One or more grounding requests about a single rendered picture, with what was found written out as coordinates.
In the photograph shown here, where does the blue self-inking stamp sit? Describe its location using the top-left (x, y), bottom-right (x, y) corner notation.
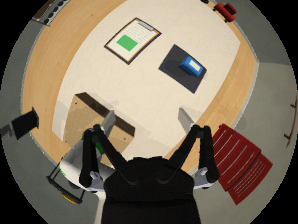
top-left (177, 57), bottom-right (203, 77)

